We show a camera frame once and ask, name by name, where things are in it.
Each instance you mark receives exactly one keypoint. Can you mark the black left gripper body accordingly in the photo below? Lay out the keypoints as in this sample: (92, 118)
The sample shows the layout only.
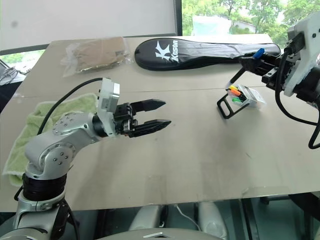
(123, 117)

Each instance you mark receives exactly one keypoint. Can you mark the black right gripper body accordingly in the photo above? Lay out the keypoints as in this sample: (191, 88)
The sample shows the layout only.
(273, 73)

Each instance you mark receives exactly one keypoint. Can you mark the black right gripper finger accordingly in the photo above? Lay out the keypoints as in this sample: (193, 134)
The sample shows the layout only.
(265, 60)
(257, 69)

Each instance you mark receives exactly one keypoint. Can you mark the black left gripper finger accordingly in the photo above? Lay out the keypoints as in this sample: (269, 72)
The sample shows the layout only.
(152, 127)
(150, 104)

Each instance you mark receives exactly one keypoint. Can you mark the black pen with blue cap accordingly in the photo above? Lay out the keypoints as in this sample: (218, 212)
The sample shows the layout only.
(259, 53)

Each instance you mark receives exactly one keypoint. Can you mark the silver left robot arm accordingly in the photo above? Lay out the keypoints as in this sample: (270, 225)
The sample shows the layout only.
(50, 147)

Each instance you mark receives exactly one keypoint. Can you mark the orange marker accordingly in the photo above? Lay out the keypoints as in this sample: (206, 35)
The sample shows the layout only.
(236, 91)

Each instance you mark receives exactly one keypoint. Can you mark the green marker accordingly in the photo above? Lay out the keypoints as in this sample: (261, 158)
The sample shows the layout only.
(237, 100)

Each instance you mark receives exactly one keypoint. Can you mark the black Kason racket cover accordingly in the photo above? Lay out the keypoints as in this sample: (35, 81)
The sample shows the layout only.
(200, 53)

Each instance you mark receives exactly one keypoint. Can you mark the plastic bag with brown cardboard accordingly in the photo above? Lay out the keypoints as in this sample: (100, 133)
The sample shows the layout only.
(97, 53)

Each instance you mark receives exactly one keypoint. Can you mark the white rounded shape under table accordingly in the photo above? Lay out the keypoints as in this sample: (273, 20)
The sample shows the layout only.
(212, 217)
(147, 217)

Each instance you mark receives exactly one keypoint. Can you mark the light green towel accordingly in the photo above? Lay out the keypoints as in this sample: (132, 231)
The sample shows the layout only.
(25, 130)

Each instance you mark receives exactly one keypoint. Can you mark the grey rounded robot body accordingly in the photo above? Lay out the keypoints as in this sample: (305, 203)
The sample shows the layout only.
(160, 235)

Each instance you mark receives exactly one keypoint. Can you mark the black chair base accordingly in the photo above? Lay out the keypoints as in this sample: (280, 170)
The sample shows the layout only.
(285, 198)

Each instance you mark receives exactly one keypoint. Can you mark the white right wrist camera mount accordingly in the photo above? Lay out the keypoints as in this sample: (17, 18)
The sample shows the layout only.
(297, 72)

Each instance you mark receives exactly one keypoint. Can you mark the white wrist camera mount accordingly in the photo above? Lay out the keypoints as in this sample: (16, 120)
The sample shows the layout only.
(297, 72)
(107, 100)

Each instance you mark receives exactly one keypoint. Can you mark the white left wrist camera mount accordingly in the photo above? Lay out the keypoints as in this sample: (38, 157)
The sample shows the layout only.
(107, 100)

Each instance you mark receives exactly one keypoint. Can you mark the clear pen holder black frame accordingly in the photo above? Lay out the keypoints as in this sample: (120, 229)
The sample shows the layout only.
(247, 98)

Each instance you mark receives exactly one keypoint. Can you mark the dark window frame post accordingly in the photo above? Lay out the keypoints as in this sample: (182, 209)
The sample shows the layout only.
(178, 17)

